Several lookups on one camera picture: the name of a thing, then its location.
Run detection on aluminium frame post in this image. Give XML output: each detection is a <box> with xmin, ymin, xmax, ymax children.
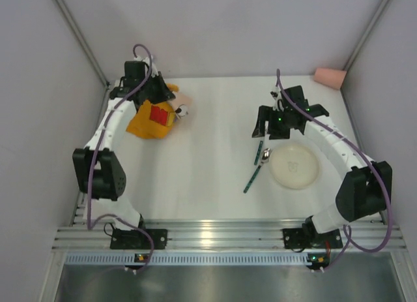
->
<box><xmin>337</xmin><ymin>0</ymin><xmax>400</xmax><ymax>83</ymax></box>
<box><xmin>53</xmin><ymin>0</ymin><xmax>109</xmax><ymax>87</ymax></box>

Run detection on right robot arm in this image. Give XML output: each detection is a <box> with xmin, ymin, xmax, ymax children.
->
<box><xmin>252</xmin><ymin>85</ymin><xmax>392</xmax><ymax>238</ymax></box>

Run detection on green handled spoon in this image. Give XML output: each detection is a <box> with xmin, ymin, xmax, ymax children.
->
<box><xmin>243</xmin><ymin>147</ymin><xmax>272</xmax><ymax>194</ymax></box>

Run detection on left aluminium frame post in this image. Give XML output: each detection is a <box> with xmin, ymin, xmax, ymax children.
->
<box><xmin>53</xmin><ymin>0</ymin><xmax>109</xmax><ymax>87</ymax></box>

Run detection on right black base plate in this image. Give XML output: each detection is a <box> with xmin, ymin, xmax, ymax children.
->
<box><xmin>282</xmin><ymin>228</ymin><xmax>343</xmax><ymax>252</ymax></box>

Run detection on right aluminium frame post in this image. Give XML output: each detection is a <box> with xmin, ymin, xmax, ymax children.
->
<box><xmin>337</xmin><ymin>0</ymin><xmax>400</xmax><ymax>83</ymax></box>

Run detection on cream round plate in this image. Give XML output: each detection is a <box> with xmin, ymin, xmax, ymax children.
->
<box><xmin>268</xmin><ymin>142</ymin><xmax>321</xmax><ymax>190</ymax></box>

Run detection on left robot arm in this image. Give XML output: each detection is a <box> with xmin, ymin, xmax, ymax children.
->
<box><xmin>72</xmin><ymin>57</ymin><xmax>174</xmax><ymax>230</ymax></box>

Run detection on perforated cable duct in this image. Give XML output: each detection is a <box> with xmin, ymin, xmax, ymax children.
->
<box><xmin>65</xmin><ymin>252</ymin><xmax>328</xmax><ymax>266</ymax></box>

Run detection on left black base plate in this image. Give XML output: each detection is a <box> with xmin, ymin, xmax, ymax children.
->
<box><xmin>109</xmin><ymin>229</ymin><xmax>168</xmax><ymax>250</ymax></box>

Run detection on purple cable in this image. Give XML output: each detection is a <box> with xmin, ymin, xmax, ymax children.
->
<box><xmin>276</xmin><ymin>68</ymin><xmax>394</xmax><ymax>273</ymax></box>
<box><xmin>86</xmin><ymin>44</ymin><xmax>156</xmax><ymax>277</ymax></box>

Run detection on orange cartoon cloth placemat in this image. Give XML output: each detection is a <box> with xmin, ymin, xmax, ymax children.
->
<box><xmin>126</xmin><ymin>83</ymin><xmax>192</xmax><ymax>139</ymax></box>

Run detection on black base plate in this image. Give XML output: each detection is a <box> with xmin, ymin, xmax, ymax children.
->
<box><xmin>109</xmin><ymin>229</ymin><xmax>168</xmax><ymax>250</ymax></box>
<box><xmin>282</xmin><ymin>228</ymin><xmax>343</xmax><ymax>252</ymax></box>

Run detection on pink plastic cup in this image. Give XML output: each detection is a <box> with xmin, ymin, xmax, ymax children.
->
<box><xmin>313</xmin><ymin>68</ymin><xmax>347</xmax><ymax>90</ymax></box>

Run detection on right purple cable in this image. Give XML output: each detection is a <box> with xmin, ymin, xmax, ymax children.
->
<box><xmin>276</xmin><ymin>68</ymin><xmax>394</xmax><ymax>273</ymax></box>

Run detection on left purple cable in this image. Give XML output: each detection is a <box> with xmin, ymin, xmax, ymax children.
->
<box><xmin>86</xmin><ymin>44</ymin><xmax>156</xmax><ymax>277</ymax></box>

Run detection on green handled fork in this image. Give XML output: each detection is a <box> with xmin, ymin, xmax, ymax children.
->
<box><xmin>254</xmin><ymin>140</ymin><xmax>264</xmax><ymax>166</ymax></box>

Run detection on aluminium mounting rail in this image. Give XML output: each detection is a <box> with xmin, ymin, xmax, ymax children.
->
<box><xmin>51</xmin><ymin>218</ymin><xmax>407</xmax><ymax>251</ymax></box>

